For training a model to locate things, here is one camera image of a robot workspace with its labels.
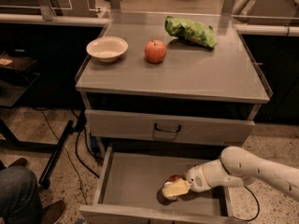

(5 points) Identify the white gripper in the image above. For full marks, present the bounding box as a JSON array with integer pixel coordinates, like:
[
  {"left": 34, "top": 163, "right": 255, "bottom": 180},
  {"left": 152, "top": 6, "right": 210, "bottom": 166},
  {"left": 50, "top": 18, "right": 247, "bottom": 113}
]
[{"left": 162, "top": 165, "right": 212, "bottom": 200}]

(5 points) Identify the red coke can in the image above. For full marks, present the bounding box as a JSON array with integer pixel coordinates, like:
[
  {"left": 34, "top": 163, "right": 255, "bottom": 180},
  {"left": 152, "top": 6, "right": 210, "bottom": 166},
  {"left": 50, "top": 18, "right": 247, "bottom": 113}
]
[{"left": 162, "top": 174, "right": 187, "bottom": 202}]

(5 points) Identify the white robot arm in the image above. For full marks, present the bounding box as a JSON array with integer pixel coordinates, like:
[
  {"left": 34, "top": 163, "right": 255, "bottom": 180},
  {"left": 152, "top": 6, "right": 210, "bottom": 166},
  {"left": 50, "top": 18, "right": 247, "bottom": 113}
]
[{"left": 161, "top": 147, "right": 299, "bottom": 201}]

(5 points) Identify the open middle drawer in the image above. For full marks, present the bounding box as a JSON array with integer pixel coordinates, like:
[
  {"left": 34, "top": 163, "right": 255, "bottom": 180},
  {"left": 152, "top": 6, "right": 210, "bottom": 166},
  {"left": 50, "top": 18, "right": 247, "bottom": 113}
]
[{"left": 79, "top": 145, "right": 241, "bottom": 224}]

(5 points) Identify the closed top drawer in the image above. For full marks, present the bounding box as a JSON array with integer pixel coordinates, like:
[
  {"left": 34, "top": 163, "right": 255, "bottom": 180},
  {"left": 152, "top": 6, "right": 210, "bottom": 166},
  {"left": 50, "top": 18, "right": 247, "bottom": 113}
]
[{"left": 85, "top": 109, "right": 254, "bottom": 145}]

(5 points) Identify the brown shoe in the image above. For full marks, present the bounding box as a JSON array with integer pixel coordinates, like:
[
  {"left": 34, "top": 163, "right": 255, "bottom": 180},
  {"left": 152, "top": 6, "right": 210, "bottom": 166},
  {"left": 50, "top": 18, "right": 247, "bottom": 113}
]
[{"left": 41, "top": 201, "right": 66, "bottom": 224}]

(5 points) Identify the black metal stand leg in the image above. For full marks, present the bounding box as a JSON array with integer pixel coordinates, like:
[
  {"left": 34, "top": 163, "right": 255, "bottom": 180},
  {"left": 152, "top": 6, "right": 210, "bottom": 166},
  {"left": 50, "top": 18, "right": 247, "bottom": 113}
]
[{"left": 38, "top": 120, "right": 73, "bottom": 189}]

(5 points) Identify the red apple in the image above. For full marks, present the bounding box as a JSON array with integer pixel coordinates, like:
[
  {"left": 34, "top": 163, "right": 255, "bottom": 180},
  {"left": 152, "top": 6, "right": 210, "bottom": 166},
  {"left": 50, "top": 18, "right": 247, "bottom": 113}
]
[{"left": 144, "top": 39, "right": 166, "bottom": 63}]

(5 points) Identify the green chip bag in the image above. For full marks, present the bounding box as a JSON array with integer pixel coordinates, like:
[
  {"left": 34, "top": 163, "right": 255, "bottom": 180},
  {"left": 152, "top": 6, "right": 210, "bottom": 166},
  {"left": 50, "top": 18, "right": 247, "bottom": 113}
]
[{"left": 164, "top": 16, "right": 217, "bottom": 49}]

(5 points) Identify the white bowl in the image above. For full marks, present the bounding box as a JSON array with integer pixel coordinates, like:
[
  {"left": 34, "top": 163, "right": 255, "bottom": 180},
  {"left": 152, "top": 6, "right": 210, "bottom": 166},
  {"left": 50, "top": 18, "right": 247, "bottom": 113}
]
[{"left": 86, "top": 36, "right": 128, "bottom": 63}]

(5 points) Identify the person's leg in jeans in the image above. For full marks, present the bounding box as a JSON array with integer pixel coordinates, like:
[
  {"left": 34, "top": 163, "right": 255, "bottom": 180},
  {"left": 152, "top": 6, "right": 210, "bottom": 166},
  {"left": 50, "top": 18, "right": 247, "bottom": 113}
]
[{"left": 0, "top": 166, "right": 43, "bottom": 224}]

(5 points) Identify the dark side table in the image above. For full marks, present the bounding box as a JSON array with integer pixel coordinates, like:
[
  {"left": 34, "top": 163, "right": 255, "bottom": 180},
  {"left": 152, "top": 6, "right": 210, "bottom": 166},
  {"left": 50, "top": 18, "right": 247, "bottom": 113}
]
[{"left": 0, "top": 51, "right": 39, "bottom": 107}]

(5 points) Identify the black drawer handle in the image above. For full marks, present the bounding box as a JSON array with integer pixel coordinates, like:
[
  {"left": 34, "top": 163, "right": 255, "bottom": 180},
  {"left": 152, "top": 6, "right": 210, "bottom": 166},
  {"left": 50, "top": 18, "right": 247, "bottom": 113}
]
[{"left": 154, "top": 123, "right": 181, "bottom": 133}]

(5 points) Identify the black floor cable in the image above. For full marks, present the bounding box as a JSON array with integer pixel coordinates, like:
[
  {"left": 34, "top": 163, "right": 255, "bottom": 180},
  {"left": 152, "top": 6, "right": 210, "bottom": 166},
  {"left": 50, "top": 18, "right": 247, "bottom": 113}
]
[{"left": 232, "top": 186, "right": 261, "bottom": 222}]

